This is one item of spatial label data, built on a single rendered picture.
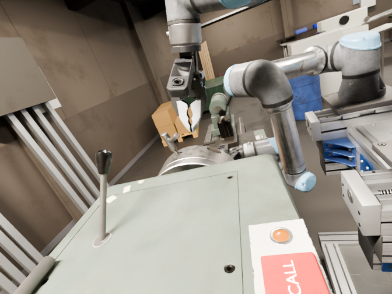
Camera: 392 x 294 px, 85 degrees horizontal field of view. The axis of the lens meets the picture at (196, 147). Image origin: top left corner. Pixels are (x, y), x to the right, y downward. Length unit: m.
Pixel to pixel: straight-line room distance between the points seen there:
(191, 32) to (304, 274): 0.47
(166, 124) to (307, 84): 2.66
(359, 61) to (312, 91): 2.96
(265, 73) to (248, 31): 8.32
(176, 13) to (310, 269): 0.49
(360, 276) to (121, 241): 1.36
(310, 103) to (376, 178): 3.32
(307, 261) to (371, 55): 0.82
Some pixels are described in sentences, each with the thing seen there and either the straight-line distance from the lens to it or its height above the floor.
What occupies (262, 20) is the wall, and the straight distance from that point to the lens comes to 9.00.
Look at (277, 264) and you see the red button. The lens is 0.29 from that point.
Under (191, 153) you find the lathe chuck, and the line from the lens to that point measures 0.68.
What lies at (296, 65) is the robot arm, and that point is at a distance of 0.93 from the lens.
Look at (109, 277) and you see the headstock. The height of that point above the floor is 1.25.
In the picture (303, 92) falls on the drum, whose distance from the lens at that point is 3.88.
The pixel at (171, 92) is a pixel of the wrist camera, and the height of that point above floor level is 1.45.
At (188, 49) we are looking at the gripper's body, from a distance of 0.52.
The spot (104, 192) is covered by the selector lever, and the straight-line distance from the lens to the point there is 0.44.
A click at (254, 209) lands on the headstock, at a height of 1.25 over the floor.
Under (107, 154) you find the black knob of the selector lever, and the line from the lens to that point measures 0.43.
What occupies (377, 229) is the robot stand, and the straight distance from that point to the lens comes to 0.64.
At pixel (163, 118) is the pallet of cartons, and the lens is 4.48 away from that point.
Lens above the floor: 1.50
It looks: 22 degrees down
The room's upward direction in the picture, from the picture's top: 20 degrees counter-clockwise
